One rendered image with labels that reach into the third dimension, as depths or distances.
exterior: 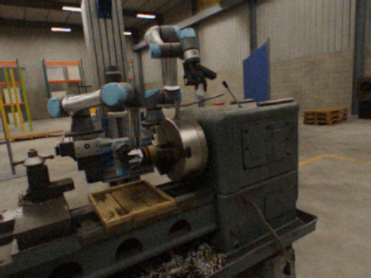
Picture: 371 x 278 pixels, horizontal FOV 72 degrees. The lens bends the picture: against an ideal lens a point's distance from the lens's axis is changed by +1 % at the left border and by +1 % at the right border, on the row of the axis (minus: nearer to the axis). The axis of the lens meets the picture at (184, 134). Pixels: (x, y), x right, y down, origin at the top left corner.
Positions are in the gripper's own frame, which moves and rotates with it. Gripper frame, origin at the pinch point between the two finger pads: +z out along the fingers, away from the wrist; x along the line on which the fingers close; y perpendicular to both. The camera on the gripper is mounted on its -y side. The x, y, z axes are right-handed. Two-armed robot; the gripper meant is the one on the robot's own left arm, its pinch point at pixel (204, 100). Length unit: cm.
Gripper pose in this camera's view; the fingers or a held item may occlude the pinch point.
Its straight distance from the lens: 126.2
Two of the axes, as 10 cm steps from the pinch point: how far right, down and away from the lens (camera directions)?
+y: -8.6, 1.5, -4.9
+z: 1.9, 9.8, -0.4
